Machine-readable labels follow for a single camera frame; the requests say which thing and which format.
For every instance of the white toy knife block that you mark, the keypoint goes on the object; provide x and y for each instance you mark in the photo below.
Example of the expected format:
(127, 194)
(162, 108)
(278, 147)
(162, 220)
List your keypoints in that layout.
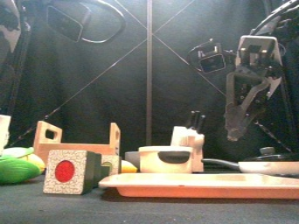
(192, 143)

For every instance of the black pan lid with knob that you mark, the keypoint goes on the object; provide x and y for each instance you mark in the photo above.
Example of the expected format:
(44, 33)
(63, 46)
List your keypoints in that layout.
(273, 157)

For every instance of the small sushi roll, green centre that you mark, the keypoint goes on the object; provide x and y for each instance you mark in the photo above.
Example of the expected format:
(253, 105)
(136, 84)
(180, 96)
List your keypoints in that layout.
(112, 164)

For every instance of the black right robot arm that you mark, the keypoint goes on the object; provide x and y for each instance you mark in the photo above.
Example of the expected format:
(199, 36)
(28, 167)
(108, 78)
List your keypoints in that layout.
(286, 20)

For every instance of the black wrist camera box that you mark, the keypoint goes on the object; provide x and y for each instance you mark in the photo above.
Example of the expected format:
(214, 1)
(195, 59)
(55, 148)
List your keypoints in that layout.
(64, 22)
(212, 61)

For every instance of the yellow toy lemon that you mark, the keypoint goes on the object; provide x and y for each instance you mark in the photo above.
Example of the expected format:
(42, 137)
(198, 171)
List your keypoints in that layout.
(128, 167)

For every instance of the vertical metal frame pole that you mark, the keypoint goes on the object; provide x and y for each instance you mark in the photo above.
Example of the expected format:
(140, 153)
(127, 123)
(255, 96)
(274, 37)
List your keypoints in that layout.
(148, 70)

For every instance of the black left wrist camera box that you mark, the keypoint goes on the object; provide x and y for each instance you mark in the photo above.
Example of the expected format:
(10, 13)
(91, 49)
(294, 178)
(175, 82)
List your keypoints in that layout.
(64, 22)

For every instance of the green plush corn husk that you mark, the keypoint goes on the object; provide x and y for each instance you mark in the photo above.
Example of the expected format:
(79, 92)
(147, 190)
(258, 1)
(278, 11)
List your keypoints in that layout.
(15, 170)

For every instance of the white sushi roll half, red centre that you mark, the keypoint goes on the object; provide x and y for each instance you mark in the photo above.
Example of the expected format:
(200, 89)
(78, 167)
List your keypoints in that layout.
(66, 172)

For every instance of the white toy frying pan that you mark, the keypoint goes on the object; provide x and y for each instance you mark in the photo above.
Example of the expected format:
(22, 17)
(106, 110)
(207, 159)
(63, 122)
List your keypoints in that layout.
(269, 167)

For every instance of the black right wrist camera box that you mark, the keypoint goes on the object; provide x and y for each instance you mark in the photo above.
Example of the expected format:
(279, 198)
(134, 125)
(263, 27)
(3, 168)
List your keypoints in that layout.
(212, 61)

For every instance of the pink rectangular plate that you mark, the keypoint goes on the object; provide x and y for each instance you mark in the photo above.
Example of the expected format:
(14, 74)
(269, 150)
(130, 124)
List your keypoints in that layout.
(202, 185)

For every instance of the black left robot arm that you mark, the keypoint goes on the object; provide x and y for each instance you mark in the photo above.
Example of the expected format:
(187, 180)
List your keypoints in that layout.
(11, 43)

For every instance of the yellow plush corn cob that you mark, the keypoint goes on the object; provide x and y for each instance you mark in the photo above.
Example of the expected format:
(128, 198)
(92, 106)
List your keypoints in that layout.
(34, 160)

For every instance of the white object at table edge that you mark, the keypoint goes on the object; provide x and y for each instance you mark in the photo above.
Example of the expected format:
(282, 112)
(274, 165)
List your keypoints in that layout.
(4, 131)

